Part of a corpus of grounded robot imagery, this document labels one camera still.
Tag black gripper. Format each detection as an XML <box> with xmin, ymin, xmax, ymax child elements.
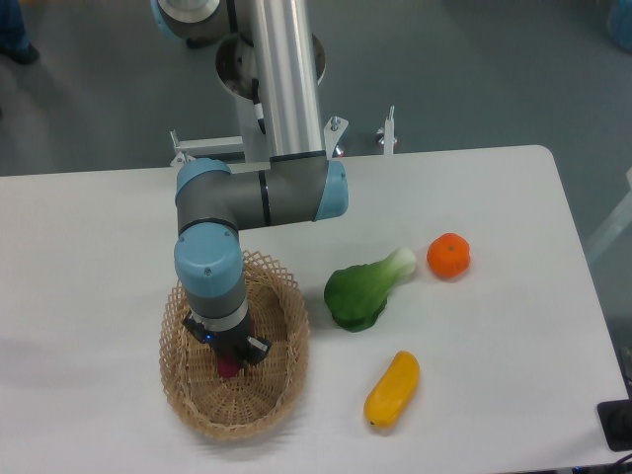
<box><xmin>183</xmin><ymin>315</ymin><xmax>273</xmax><ymax>366</ymax></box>

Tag purple sweet potato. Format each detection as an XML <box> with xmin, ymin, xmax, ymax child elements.
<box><xmin>216</xmin><ymin>322</ymin><xmax>255</xmax><ymax>379</ymax></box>

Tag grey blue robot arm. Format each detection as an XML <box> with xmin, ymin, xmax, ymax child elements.
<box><xmin>152</xmin><ymin>1</ymin><xmax>349</xmax><ymax>367</ymax></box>

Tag woven wicker basket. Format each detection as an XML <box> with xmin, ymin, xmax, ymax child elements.
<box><xmin>159</xmin><ymin>251</ymin><xmax>309</xmax><ymax>439</ymax></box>

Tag green bok choy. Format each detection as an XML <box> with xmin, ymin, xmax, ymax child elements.
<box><xmin>323</xmin><ymin>248</ymin><xmax>417</xmax><ymax>332</ymax></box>

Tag yellow mango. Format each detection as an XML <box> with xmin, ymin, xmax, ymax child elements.
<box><xmin>363</xmin><ymin>351</ymin><xmax>421</xmax><ymax>430</ymax></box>

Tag orange tangerine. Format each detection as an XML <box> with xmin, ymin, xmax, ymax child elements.
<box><xmin>427</xmin><ymin>233</ymin><xmax>471</xmax><ymax>279</ymax></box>

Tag person leg blue jeans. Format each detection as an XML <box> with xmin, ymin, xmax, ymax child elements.
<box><xmin>1</xmin><ymin>0</ymin><xmax>40</xmax><ymax>65</ymax></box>

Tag black device at table edge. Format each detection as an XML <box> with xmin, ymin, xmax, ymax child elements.
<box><xmin>596</xmin><ymin>399</ymin><xmax>631</xmax><ymax>452</ymax></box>

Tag blue object top right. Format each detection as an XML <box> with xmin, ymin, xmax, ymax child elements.
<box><xmin>607</xmin><ymin>0</ymin><xmax>632</xmax><ymax>52</ymax></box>

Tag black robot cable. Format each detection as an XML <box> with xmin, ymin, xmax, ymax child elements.
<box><xmin>250</xmin><ymin>78</ymin><xmax>268</xmax><ymax>135</ymax></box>

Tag white frame at right edge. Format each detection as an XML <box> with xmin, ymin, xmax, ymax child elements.
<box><xmin>584</xmin><ymin>168</ymin><xmax>632</xmax><ymax>266</ymax></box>

